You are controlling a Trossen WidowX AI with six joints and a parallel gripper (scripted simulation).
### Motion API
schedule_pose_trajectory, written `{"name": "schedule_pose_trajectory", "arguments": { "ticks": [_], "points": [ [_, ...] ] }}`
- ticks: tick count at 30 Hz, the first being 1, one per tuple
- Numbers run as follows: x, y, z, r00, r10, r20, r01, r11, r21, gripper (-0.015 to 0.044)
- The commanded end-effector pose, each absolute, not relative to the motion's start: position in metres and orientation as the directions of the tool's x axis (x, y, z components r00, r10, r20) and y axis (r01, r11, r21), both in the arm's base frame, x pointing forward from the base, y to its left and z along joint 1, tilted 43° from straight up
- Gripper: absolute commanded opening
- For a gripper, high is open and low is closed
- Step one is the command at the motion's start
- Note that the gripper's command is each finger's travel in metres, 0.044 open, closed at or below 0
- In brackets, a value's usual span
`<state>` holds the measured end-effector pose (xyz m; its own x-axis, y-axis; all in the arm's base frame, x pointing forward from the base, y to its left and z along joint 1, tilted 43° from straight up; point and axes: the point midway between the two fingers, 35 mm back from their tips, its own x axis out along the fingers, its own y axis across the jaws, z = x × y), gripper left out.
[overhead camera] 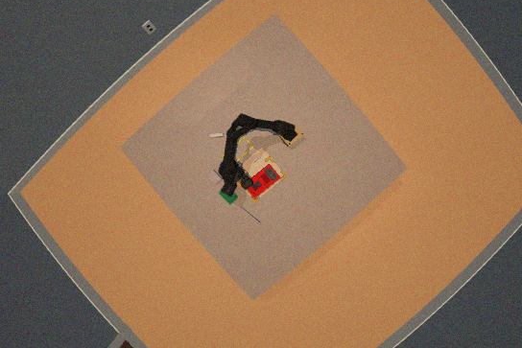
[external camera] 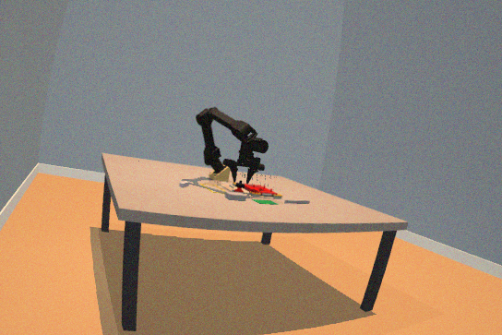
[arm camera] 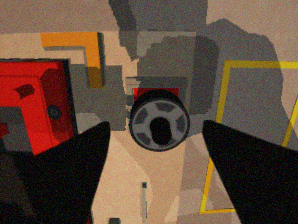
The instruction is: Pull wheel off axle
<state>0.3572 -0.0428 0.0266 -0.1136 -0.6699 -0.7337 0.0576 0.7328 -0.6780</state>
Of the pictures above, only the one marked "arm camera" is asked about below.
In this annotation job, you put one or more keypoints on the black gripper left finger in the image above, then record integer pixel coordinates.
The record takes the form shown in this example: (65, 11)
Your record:
(58, 185)

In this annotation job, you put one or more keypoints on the black wheel with grey rim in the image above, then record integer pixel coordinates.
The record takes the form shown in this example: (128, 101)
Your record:
(153, 104)

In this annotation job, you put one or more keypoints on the yellow rectangular tape outline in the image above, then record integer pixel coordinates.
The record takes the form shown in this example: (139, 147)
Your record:
(220, 108)

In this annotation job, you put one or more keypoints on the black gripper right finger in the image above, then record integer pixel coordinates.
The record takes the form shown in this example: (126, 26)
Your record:
(261, 178)

